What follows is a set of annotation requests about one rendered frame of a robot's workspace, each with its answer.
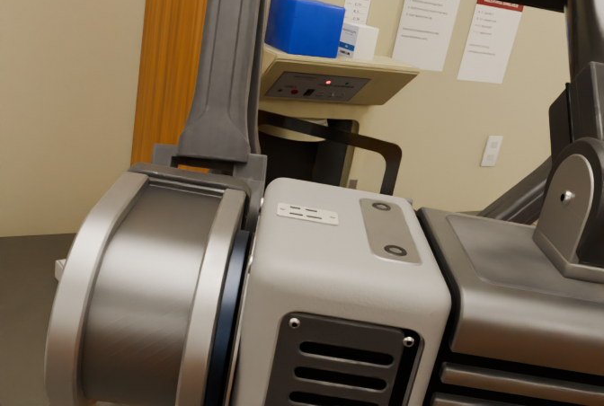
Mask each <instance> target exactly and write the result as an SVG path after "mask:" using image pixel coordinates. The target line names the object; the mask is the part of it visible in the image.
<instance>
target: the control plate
mask: <svg viewBox="0 0 604 406"><path fill-rule="evenodd" d="M370 80H371V79H368V78H358V77H348V76H337V75H317V74H307V73H297V72H286V71H284V72H283V73H282V74H281V76H280V77H279V78H278V80H277V81H276V82H275V83H274V84H273V86H272V87H271V88H270V90H269V91H268V92H267V93H266V94H265V95H264V96H268V97H282V98H297V99H311V100H326V101H340V102H348V101H349V100H350V99H351V98H352V97H353V96H354V95H356V94H357V93H358V92H359V91H360V90H361V89H362V88H363V87H364V86H365V85H366V84H367V83H368V82H369V81H370ZM327 81H331V82H330V83H329V84H327V83H326V82H327ZM347 82H349V83H350V84H348V85H345V83H347ZM279 89H283V91H282V92H278V90H279ZM295 89H297V90H298V93H296V94H292V93H291V91H292V90H295ZM308 89H315V91H314V92H313V93H312V94H311V95H310V96H304V95H303V94H304V93H305V92H306V91H307V90H308ZM320 92H324V95H322V94H320ZM330 93H335V94H334V96H332V95H331V94H330ZM341 93H345V94H344V96H343V97H342V95H341Z"/></svg>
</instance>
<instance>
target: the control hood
mask: <svg viewBox="0 0 604 406"><path fill-rule="evenodd" d="M284 71H286V72H297V73H307V74H317V75H337V76H348V77H358V78H368V79H371V80H370V81H369V82H368V83H367V84H366V85H365V86H364V87H363V88H362V89H361V90H360V91H359V92H358V93H357V94H356V95H354V96H353V97H352V98H351V99H350V100H349V101H326V100H311V99H297V98H282V97H268V96H264V95H265V94H266V93H267V92H268V91H269V90H270V88H271V87H272V86H273V84H274V83H275V82H276V81H277V80H278V78H279V77H280V76H281V74H282V73H283V72H284ZM420 71H421V70H420V68H418V67H415V66H411V65H408V64H406V63H403V62H400V61H398V60H395V59H392V58H390V57H382V56H373V60H372V61H371V60H361V59H352V58H349V57H345V56H342V55H340V54H337V57H336V58H327V57H310V56H301V55H292V54H288V53H286V52H284V51H282V50H279V49H276V48H274V47H272V46H270V45H268V44H266V43H263V54H262V75H261V85H260V96H259V98H263V99H278V100H292V101H308V102H337V103H351V104H366V105H384V104H385V103H386V102H388V101H389V100H390V99H391V98H392V97H393V96H394V95H396V94H397V93H398V92H399V91H400V90H402V89H403V88H404V87H405V86H406V85H407V84H409V83H410V82H411V81H412V80H413V79H414V78H415V77H416V76H417V75H418V74H419V73H420Z"/></svg>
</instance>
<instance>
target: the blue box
mask: <svg viewBox="0 0 604 406"><path fill-rule="evenodd" d="M269 9H270V10H269V15H268V21H267V27H266V32H265V39H264V43H266V44H268V45H270V46H272V47H274V48H276V49H279V50H282V51H284V52H286V53H288V54H292V55H301V56H310V57H327V58H336V57H337V52H338V48H339V43H340V38H341V34H342V26H343V21H344V15H345V11H346V9H345V8H344V7H341V6H338V5H334V4H328V3H325V2H322V1H318V0H271V4H270V8H269Z"/></svg>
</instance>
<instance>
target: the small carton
mask: <svg viewBox="0 0 604 406"><path fill-rule="evenodd" d="M378 31H379V29H377V28H373V27H370V26H367V25H363V24H357V23H351V22H343V26H342V34H341V38H340V43H339V48H338V52H337V54H340V55H342V56H345V57H349V58H352V59H361V60H371V61H372V60H373V56H374V51H375V47H376V43H377V38H378Z"/></svg>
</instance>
